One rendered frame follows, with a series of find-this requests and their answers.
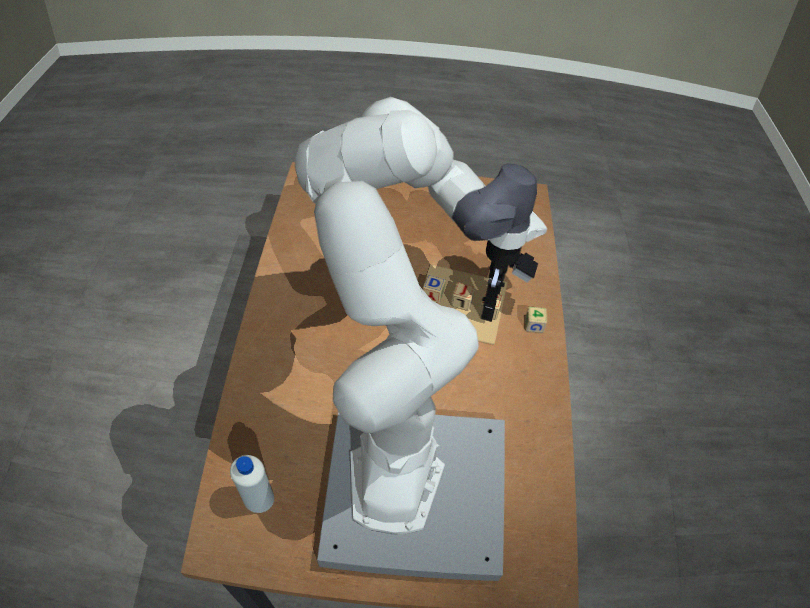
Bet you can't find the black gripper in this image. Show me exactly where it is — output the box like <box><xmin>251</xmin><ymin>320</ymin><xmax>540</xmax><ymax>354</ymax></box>
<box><xmin>481</xmin><ymin>240</ymin><xmax>522</xmax><ymax>322</ymax></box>

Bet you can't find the white bottle with blue cap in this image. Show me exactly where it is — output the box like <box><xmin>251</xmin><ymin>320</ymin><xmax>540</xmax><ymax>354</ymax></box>
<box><xmin>230</xmin><ymin>455</ymin><xmax>274</xmax><ymax>513</ymax></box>

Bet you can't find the beige square mat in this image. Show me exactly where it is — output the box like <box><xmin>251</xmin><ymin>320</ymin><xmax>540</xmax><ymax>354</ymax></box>
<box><xmin>426</xmin><ymin>265</ymin><xmax>507</xmax><ymax>345</ymax></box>

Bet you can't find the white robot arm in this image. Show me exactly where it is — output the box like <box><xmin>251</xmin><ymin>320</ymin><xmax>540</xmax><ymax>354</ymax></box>
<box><xmin>295</xmin><ymin>97</ymin><xmax>547</xmax><ymax>534</ymax></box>

